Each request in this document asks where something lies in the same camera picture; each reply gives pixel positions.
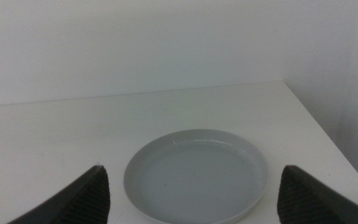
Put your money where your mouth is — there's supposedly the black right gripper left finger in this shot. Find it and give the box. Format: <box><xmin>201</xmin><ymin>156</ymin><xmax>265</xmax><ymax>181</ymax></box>
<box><xmin>6</xmin><ymin>165</ymin><xmax>111</xmax><ymax>224</ymax></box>

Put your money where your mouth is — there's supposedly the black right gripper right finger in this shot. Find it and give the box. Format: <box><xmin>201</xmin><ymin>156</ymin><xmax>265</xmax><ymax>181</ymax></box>
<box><xmin>277</xmin><ymin>165</ymin><xmax>358</xmax><ymax>224</ymax></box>

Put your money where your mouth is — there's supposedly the grey shallow bowl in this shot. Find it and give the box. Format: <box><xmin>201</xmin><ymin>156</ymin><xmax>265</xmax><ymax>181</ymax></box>
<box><xmin>123</xmin><ymin>129</ymin><xmax>269</xmax><ymax>224</ymax></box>

